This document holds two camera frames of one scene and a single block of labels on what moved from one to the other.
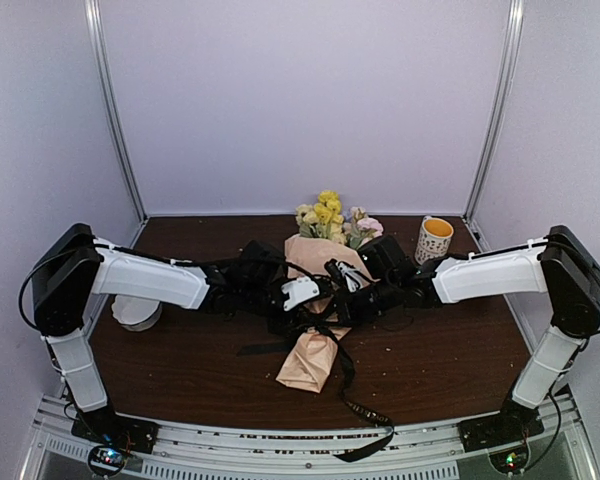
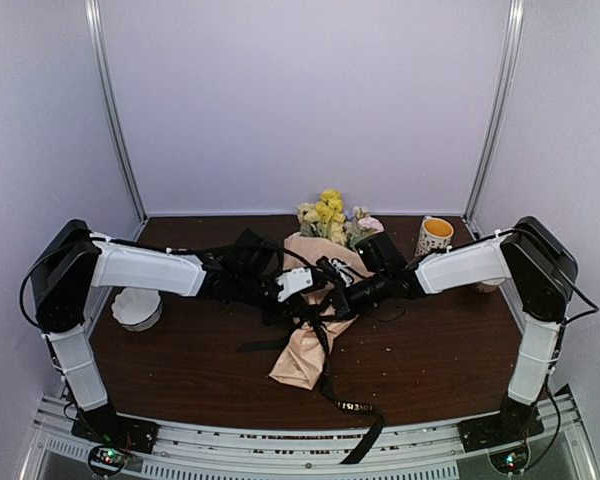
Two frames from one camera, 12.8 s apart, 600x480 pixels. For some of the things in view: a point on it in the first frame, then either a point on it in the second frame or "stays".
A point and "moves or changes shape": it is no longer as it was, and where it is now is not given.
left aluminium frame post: (93, 12) stays
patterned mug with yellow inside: (435, 239) stays
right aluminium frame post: (515, 24) stays
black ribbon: (315, 324) moves or changes shape
